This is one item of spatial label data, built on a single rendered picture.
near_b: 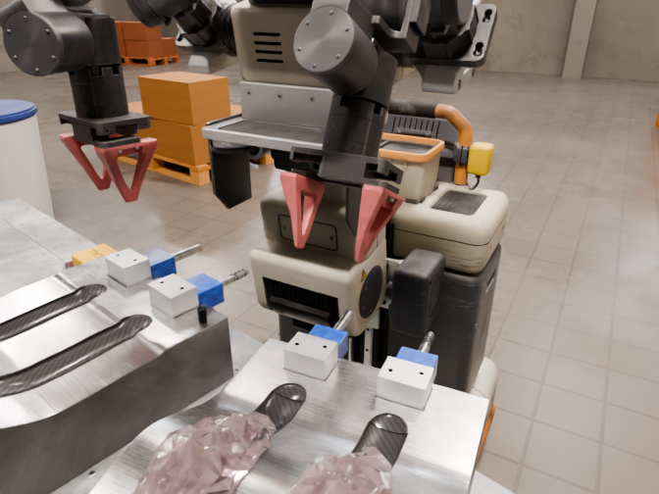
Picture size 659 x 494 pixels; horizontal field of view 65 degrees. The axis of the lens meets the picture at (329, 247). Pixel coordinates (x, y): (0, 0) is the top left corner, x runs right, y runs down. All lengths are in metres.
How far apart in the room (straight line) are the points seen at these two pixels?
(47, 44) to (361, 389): 0.45
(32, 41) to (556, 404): 1.77
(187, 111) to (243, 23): 2.91
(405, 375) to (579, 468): 1.27
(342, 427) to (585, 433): 1.42
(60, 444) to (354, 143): 0.40
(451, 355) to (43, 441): 0.91
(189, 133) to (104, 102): 3.16
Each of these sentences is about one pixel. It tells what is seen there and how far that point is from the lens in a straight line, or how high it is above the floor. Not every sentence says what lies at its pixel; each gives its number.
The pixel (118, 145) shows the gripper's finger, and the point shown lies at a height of 1.08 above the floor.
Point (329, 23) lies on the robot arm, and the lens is 0.47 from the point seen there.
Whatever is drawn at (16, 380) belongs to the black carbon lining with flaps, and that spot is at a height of 0.88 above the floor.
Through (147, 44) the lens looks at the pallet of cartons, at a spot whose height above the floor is 0.40.
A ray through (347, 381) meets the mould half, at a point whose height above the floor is 0.85.
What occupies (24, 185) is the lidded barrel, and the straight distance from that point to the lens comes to 3.13.
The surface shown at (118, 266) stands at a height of 0.92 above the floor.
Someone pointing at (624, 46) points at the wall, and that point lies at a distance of 10.31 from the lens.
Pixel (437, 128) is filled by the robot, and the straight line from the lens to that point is 1.37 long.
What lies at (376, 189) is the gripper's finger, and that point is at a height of 1.07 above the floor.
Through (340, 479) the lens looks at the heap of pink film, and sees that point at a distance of 0.40.
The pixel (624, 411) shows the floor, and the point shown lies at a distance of 2.02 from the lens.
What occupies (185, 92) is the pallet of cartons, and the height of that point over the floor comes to 0.65.
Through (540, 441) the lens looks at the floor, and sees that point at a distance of 1.80.
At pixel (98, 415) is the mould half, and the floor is 0.86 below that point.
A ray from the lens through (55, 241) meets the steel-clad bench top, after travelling 1.13.
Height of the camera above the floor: 1.23
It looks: 26 degrees down
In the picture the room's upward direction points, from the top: straight up
